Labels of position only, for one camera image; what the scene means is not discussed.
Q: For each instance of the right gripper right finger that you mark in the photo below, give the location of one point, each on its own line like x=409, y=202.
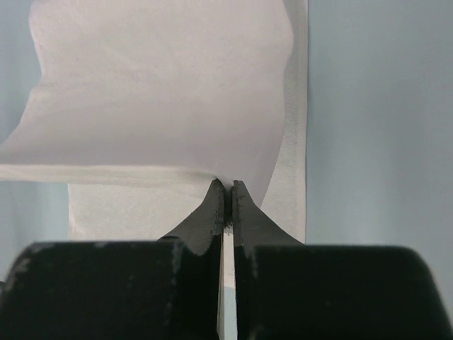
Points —
x=289, y=290

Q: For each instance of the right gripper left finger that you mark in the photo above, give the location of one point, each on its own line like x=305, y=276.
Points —
x=163, y=289

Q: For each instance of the white towel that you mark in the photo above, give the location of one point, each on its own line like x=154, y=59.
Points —
x=141, y=104

